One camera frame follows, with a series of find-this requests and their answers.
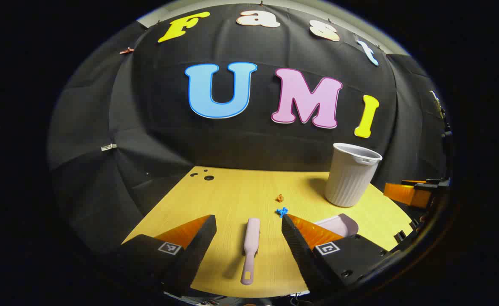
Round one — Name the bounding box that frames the pink dustpan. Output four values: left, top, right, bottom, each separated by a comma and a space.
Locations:
314, 214, 359, 238

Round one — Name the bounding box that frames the yellow wooden desktop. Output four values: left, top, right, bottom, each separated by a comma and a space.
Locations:
122, 166, 415, 298

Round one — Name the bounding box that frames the small pink broom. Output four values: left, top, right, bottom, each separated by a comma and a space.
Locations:
240, 218, 261, 286

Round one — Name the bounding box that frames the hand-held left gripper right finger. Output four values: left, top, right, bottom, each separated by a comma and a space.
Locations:
281, 214, 392, 299

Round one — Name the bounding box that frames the metal spring clamp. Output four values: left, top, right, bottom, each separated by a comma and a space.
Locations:
430, 90, 446, 119

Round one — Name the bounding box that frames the white ribbed garbage bin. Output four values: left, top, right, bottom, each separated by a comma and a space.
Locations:
324, 143, 383, 208

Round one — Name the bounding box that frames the black backdrop cloth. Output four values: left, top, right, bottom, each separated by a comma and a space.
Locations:
48, 3, 451, 255

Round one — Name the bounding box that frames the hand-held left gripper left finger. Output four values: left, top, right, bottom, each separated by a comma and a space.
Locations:
118, 215, 217, 298

